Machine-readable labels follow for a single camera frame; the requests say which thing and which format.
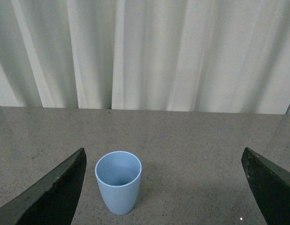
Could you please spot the light blue plastic cup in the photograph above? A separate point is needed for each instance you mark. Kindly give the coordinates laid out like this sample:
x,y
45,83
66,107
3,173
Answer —
x,y
118,176

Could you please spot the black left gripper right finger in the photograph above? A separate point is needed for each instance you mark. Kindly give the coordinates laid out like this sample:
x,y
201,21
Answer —
x,y
270,185

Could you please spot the white pleated curtain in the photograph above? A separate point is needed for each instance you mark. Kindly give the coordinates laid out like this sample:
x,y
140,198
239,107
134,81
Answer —
x,y
230,56

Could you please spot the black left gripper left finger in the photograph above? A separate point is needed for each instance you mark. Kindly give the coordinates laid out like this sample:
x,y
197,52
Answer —
x,y
53,199

